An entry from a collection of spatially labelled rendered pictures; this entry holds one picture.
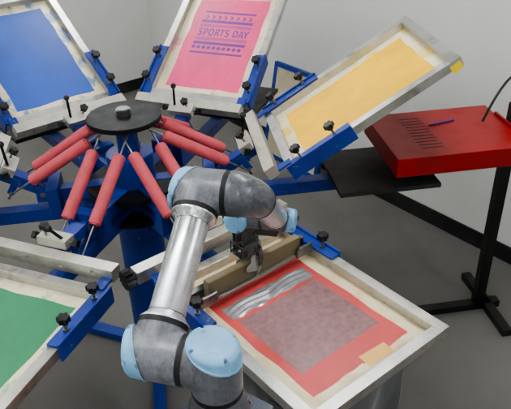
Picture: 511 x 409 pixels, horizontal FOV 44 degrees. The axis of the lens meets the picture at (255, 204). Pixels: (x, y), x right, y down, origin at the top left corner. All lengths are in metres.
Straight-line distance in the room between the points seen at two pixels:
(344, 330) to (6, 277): 1.22
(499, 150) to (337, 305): 1.13
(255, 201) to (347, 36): 2.97
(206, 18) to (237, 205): 2.23
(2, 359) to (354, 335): 1.10
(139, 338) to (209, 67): 2.21
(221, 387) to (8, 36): 2.64
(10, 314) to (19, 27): 1.84
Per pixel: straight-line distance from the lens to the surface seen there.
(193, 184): 1.56
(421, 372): 3.34
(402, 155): 2.79
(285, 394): 1.85
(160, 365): 1.40
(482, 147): 2.94
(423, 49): 2.83
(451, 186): 4.18
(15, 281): 2.47
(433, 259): 4.07
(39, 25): 3.73
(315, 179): 2.93
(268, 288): 2.23
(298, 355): 2.01
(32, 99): 3.38
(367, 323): 2.13
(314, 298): 2.21
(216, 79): 3.36
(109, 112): 2.75
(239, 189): 1.53
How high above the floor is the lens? 2.38
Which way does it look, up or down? 32 degrees down
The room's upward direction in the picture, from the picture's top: 2 degrees counter-clockwise
